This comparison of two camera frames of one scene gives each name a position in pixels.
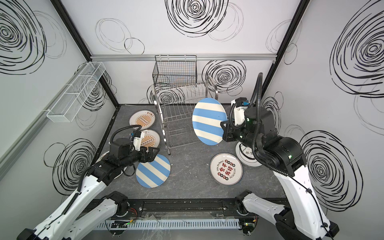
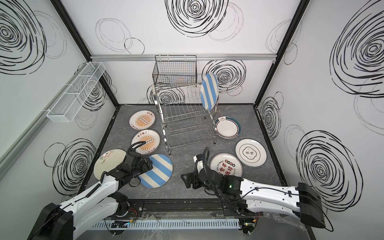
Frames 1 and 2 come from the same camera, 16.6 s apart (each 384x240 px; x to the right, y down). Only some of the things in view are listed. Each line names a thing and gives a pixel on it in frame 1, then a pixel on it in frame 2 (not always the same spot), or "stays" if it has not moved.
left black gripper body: (146, 154) to (142, 163)
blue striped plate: (153, 174) stays
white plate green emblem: (245, 154) stays
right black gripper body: (227, 132) to (192, 180)
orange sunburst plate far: (145, 118) stays
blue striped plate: (208, 114) to (209, 91)
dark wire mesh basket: (172, 71) stays
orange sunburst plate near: (149, 139) stays
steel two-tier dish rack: (176, 102) stays
